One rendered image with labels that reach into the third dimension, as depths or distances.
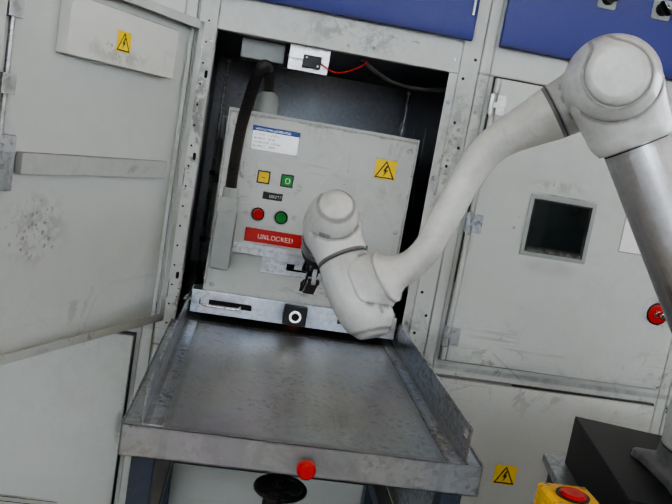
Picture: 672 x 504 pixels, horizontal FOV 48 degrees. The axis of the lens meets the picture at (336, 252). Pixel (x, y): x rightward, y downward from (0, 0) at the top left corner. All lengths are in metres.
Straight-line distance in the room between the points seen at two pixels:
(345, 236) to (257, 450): 0.43
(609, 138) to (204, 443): 0.81
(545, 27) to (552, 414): 1.01
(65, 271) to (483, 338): 1.05
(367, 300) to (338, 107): 1.38
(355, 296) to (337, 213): 0.16
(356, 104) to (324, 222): 1.32
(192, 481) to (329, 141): 0.96
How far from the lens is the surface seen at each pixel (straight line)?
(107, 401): 2.02
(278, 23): 1.89
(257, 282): 1.96
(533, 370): 2.08
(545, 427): 2.15
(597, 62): 1.18
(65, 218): 1.62
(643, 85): 1.18
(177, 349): 1.70
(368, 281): 1.39
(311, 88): 2.66
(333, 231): 1.40
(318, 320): 1.97
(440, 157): 1.93
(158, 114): 1.82
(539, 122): 1.39
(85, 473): 2.10
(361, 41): 1.90
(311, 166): 1.92
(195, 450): 1.31
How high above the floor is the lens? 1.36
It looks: 8 degrees down
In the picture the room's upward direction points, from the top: 10 degrees clockwise
